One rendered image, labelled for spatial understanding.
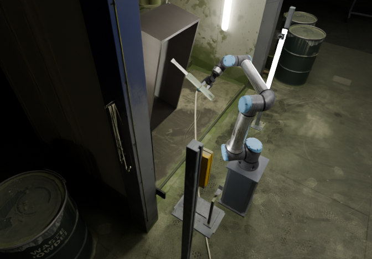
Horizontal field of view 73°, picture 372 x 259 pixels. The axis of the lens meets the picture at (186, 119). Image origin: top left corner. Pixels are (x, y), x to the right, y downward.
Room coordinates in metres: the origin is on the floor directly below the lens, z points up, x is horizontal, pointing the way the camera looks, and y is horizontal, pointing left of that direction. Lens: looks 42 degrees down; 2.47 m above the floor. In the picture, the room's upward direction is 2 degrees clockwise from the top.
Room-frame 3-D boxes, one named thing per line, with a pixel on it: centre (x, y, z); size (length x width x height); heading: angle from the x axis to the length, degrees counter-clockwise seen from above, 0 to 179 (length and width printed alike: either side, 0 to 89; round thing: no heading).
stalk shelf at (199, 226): (0.87, -0.11, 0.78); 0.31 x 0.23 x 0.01; 59
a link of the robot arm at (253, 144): (1.44, -0.58, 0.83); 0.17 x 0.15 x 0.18; 100
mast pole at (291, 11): (2.65, -1.03, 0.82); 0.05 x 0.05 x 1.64; 59
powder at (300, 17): (4.59, -1.97, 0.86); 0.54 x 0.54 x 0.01
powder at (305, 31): (3.94, -1.87, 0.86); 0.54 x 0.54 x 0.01
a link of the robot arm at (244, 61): (1.62, -0.51, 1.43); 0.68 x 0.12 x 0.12; 10
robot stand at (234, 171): (1.45, -0.59, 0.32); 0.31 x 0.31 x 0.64; 59
